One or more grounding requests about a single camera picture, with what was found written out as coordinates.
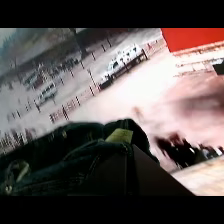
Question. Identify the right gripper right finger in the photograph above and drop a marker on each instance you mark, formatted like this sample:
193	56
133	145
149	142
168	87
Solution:
150	180

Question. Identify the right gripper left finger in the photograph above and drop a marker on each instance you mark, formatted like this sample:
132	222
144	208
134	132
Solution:
110	176

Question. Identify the dark blue jeans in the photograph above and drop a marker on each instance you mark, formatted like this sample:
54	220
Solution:
66	150

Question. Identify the red garment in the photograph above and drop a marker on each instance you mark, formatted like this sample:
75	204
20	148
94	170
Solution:
193	38

